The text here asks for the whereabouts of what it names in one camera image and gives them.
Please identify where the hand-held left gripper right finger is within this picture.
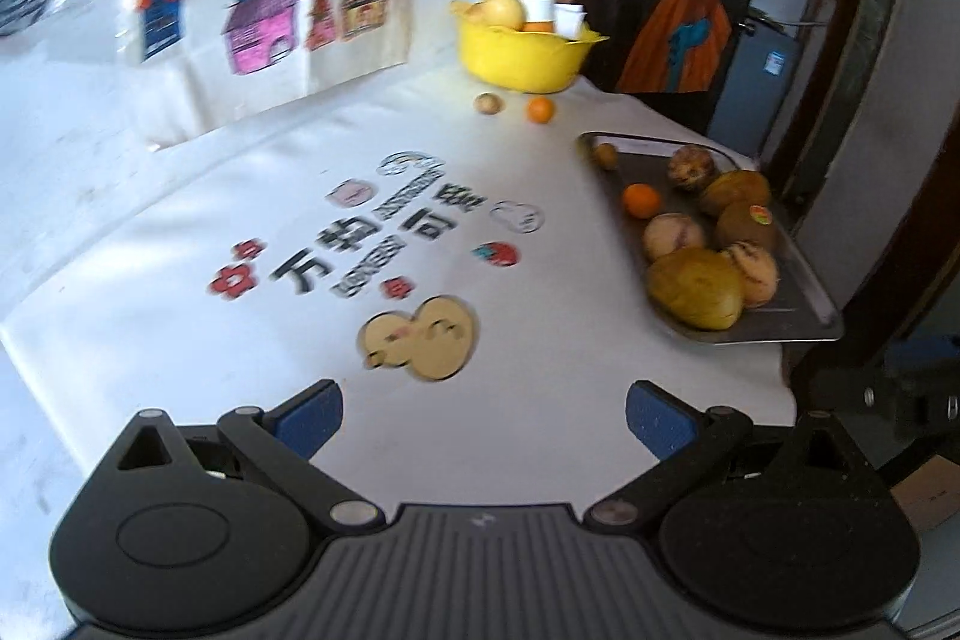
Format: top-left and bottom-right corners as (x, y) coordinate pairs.
(583, 379), (857, 528)

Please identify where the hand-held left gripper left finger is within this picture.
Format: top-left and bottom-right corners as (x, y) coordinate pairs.
(112, 379), (388, 528)

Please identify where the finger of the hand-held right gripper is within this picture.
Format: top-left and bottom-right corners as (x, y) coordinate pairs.
(804, 361), (960, 455)

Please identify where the green-yellow mango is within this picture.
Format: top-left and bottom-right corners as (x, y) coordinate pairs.
(647, 247), (745, 331)

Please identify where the metal baking tray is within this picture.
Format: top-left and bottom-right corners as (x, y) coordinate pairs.
(576, 131), (845, 345)

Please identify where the tan pepino melon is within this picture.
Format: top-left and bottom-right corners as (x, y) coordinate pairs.
(720, 241), (779, 309)

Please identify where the pale yellow pepino melon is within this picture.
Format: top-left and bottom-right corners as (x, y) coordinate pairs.
(643, 212), (707, 262)

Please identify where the large kiwi with sticker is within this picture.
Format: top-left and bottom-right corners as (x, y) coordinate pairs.
(714, 201), (778, 253)

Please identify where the orange-brown mango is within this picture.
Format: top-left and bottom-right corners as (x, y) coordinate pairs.
(699, 169), (773, 217)

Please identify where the cardboard box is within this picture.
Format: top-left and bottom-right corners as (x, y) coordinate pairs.
(891, 451), (960, 533)

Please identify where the white printed tablecloth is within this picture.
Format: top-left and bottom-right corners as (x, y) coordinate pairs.
(0, 62), (800, 640)

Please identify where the dark-striped pepino melon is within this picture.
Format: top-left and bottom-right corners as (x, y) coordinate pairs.
(667, 145), (717, 191)

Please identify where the yellow plastic bowl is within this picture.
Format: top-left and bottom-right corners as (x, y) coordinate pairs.
(450, 1), (610, 94)

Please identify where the white paper card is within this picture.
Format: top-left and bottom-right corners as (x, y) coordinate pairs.
(553, 1), (587, 41)

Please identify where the house-pattern cloth bag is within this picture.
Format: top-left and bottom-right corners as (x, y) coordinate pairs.
(112, 0), (437, 152)

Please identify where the yellow apple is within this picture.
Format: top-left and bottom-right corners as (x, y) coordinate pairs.
(465, 0), (526, 31)

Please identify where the metal door handle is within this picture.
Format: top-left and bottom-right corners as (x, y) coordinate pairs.
(739, 8), (827, 38)

